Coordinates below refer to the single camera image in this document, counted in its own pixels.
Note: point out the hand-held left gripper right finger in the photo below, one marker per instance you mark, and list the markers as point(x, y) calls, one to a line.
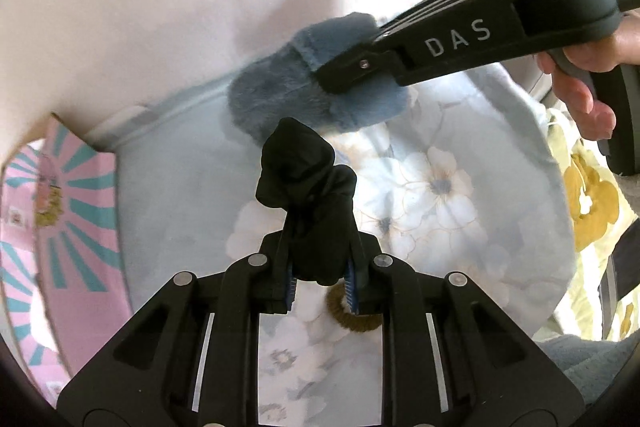
point(352, 289)

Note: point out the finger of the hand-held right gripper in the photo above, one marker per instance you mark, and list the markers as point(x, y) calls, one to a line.
point(440, 7)
point(360, 69)

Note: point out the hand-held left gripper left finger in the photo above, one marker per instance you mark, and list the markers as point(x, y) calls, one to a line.
point(290, 289)

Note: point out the blue fuzzy slipper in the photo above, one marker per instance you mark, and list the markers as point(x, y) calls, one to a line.
point(270, 99)

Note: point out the black sock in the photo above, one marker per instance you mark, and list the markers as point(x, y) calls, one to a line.
point(305, 187)

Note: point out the pink striped cardboard box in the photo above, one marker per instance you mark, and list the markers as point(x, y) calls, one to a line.
point(75, 207)

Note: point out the person's right hand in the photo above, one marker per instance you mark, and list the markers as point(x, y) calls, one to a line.
point(585, 107)

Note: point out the blue-grey floral blanket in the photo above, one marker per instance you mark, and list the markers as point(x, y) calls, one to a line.
point(450, 207)

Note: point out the yellow floral bedsheet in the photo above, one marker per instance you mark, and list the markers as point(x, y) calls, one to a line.
point(590, 202)

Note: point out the grey fleece cloth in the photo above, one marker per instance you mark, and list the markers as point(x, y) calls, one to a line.
point(580, 367)

